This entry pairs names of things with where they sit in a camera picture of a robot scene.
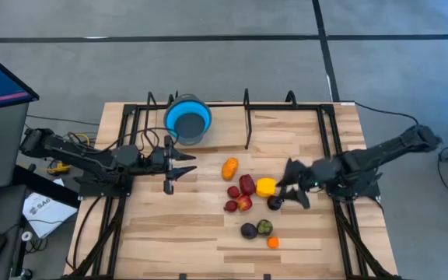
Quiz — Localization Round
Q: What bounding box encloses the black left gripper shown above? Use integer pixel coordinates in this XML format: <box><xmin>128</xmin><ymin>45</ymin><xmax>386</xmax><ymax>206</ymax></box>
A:
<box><xmin>140</xmin><ymin>135</ymin><xmax>198</xmax><ymax>196</ymax></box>

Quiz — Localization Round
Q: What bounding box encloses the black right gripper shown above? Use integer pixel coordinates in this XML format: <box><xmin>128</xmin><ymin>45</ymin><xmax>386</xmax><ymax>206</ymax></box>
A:
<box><xmin>275</xmin><ymin>155</ymin><xmax>345</xmax><ymax>211</ymax></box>

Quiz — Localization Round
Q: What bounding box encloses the dark maroon toy plum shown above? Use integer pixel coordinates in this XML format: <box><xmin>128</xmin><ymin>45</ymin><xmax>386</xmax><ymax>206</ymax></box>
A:
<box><xmin>266</xmin><ymin>195</ymin><xmax>284</xmax><ymax>212</ymax></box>

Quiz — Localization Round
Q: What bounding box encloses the yellow toy pepper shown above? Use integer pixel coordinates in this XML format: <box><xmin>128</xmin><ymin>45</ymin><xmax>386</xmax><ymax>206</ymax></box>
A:
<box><xmin>255</xmin><ymin>177</ymin><xmax>278</xmax><ymax>198</ymax></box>

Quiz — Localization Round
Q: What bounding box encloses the dark red toy pepper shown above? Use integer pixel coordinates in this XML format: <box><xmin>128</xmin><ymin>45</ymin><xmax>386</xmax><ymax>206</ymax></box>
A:
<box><xmin>239</xmin><ymin>173</ymin><xmax>257</xmax><ymax>197</ymax></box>

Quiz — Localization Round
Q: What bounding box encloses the orange oval toy fruit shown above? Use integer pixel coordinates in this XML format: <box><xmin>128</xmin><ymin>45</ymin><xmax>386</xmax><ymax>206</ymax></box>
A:
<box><xmin>221</xmin><ymin>156</ymin><xmax>240</xmax><ymax>181</ymax></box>

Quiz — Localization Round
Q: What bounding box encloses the green purple toy fruit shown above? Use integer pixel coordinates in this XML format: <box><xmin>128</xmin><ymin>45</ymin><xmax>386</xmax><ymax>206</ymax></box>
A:
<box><xmin>256</xmin><ymin>219</ymin><xmax>274</xmax><ymax>236</ymax></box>

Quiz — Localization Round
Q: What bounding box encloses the red yellow toy apple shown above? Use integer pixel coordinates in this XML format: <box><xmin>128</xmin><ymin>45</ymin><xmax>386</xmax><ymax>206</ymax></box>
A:
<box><xmin>236</xmin><ymin>194</ymin><xmax>254</xmax><ymax>212</ymax></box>

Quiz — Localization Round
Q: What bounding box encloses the dark purple toy fruit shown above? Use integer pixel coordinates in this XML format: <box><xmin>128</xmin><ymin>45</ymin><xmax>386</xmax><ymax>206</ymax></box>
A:
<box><xmin>240</xmin><ymin>222</ymin><xmax>259</xmax><ymax>240</ymax></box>

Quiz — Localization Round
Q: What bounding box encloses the blue grey collapsible bowl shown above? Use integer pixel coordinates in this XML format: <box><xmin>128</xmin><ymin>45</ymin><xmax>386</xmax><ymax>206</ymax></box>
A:
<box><xmin>164</xmin><ymin>93</ymin><xmax>213</xmax><ymax>147</ymax></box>

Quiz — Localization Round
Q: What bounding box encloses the yellow clamp tool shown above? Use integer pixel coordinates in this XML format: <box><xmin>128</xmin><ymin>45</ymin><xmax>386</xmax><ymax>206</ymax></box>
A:
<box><xmin>46</xmin><ymin>161</ymin><xmax>72</xmax><ymax>176</ymax></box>

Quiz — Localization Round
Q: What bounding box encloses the white printed booklet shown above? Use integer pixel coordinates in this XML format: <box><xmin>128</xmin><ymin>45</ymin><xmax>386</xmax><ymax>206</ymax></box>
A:
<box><xmin>22</xmin><ymin>191</ymin><xmax>78</xmax><ymax>239</ymax></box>

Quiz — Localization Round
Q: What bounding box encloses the black desk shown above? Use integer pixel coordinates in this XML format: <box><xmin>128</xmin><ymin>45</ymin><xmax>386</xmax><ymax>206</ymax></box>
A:
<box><xmin>0</xmin><ymin>165</ymin><xmax>81</xmax><ymax>280</ymax></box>

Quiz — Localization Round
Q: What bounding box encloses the black metal shelf bracket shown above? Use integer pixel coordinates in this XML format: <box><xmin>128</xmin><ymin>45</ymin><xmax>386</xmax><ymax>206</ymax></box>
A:
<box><xmin>142</xmin><ymin>91</ymin><xmax>159</xmax><ymax>153</ymax></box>
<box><xmin>242</xmin><ymin>88</ymin><xmax>253</xmax><ymax>151</ymax></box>

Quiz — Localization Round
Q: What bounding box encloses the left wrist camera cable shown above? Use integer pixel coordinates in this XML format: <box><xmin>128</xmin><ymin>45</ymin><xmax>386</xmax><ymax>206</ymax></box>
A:
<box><xmin>91</xmin><ymin>127</ymin><xmax>178</xmax><ymax>155</ymax></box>

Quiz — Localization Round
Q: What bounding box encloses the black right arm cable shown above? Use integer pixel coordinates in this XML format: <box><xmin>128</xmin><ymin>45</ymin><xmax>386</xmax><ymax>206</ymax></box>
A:
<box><xmin>354</xmin><ymin>101</ymin><xmax>420</xmax><ymax>126</ymax></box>

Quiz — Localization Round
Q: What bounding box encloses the black hanging power cable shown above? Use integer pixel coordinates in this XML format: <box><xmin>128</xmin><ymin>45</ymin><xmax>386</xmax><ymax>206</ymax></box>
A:
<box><xmin>72</xmin><ymin>196</ymin><xmax>104</xmax><ymax>271</ymax></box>

